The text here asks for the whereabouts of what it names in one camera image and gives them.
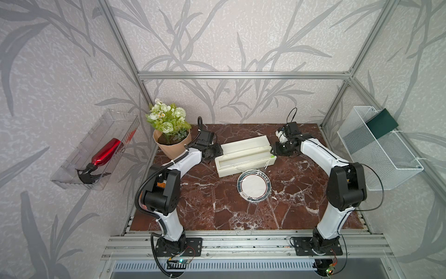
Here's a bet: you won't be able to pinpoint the cream plastic wrap dispenser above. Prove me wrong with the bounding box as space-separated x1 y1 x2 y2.
215 136 277 178

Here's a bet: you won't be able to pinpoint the white plate green rim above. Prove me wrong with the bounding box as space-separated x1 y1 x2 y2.
236 169 272 203

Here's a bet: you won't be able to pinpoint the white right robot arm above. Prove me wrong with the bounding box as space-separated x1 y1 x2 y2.
272 134 367 247

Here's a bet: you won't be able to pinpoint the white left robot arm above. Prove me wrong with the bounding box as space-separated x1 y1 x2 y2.
134 143 223 245

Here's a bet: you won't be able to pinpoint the terracotta flower pot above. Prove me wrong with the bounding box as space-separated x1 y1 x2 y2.
153 130 192 159

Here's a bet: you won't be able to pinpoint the white green artificial flowers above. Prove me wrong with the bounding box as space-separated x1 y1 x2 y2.
146 99 191 145

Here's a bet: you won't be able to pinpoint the red spray bottle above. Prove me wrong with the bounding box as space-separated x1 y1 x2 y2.
76 129 137 184

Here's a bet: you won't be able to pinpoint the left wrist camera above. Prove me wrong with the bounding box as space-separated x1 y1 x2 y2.
196 130 214 146

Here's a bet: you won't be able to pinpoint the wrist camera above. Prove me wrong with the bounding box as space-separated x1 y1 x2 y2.
275 122 301 143
196 130 214 146

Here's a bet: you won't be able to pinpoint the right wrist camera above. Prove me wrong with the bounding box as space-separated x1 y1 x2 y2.
275 122 301 143

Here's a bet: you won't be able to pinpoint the white wire mesh basket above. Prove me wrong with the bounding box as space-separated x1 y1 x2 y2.
338 106 424 191

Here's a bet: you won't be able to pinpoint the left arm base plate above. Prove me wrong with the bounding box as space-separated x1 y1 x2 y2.
155 237 203 257

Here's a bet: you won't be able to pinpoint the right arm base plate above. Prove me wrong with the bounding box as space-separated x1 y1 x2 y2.
290 237 344 256

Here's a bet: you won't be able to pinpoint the clear wall-mounted plastic bin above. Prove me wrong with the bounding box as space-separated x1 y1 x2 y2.
51 109 140 191

